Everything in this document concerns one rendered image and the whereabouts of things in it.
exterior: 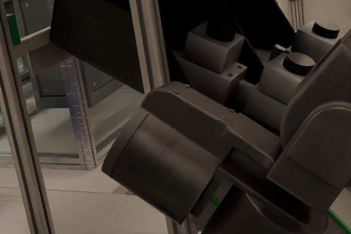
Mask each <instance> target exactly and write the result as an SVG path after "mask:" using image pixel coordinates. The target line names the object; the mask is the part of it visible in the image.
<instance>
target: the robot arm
mask: <svg viewBox="0 0 351 234"><path fill-rule="evenodd" d="M101 171H102V172H103V173H105V174H106V175H108V176H109V177H111V178H112V179H113V180H115V181H116V182H118V183H119V184H120V185H122V186H124V187H125V188H126V189H128V190H129V191H131V192H132V193H134V194H135V195H137V196H138V197H139V198H141V199H142V200H144V201H145V202H146V203H148V204H149V205H151V206H152V207H154V208H155V209H157V210H158V211H160V212H161V213H163V214H164V215H166V216H167V217H168V218H170V219H171V220H173V221H174V222H175V223H177V224H178V225H180V226H181V225H182V224H183V222H184V221H185V219H186V218H187V216H188V215H189V213H191V214H192V215H193V216H195V217H196V218H199V216H200V215H201V213H202V212H203V210H204V209H205V207H206V206H207V204H208V203H209V201H210V200H211V199H212V197H213V196H214V194H215V193H216V191H217V190H218V188H219V187H220V185H221V184H222V182H223V180H224V179H226V180H228V181H229V182H231V183H232V184H233V185H232V187H231V188H230V190H229V191H228V193H227V194H226V196H225V197H224V199H223V200H222V201H221V203H220V204H219V206H218V207H217V209H216V210H215V211H214V213H213V214H212V216H211V218H210V219H209V220H208V222H207V223H206V225H205V227H204V230H203V232H201V233H200V234H323V233H324V232H325V231H326V229H327V226H328V216H327V213H326V212H327V210H328V209H329V208H330V206H331V205H332V204H333V202H334V201H335V200H336V198H337V197H338V195H339V194H340V193H341V191H342V190H343V188H346V187H351V28H350V30H349V31H348V32H347V33H346V34H345V35H344V36H343V37H342V38H339V40H338V41H337V42H336V43H335V44H334V45H333V46H332V47H331V48H330V50H329V51H328V52H327V53H326V54H325V56H324V57H323V58H321V60H320V61H319V62H318V63H317V64H316V66H315V67H314V68H313V69H312V70H311V71H310V72H309V73H308V74H307V76H306V77H305V78H304V79H303V80H302V81H301V82H300V83H299V85H298V86H297V88H296V89H295V91H294V93H293V95H292V97H291V99H290V101H289V103H288V105H287V107H286V109H285V112H284V114H283V117H282V121H281V125H280V137H278V136H276V135H274V134H273V133H271V132H270V131H268V130H266V129H265V128H263V127H262V126H260V125H259V124H257V123H256V122H254V121H253V120H251V119H250V118H248V117H247V116H245V115H244V114H242V113H240V112H239V113H238V114H237V113H235V111H234V110H233V109H228V108H226V107H224V106H223V105H221V104H219V103H218V102H216V101H214V100H212V99H210V98H209V97H207V96H205V95H203V94H201V93H199V92H198V91H196V90H194V89H192V88H190V85H188V84H186V85H185V84H183V83H181V82H178V81H171V82H168V83H166V84H164V85H162V86H160V87H158V88H156V89H153V90H152V91H150V92H149V93H148V94H147V95H146V96H145V98H144V100H143V101H142V103H141V104H140V106H139V107H138V109H137V110H136V111H135V112H134V114H133V115H132V116H131V117H130V119H129V120H128V122H127V123H126V124H125V126H124V127H123V129H122V130H121V132H120V133H119V135H118V136H117V138H116V140H115V141H114V143H113V144H112V146H111V148H110V150H109V151H108V153H107V155H106V157H105V160H104V162H103V164H102V168H101Z"/></svg>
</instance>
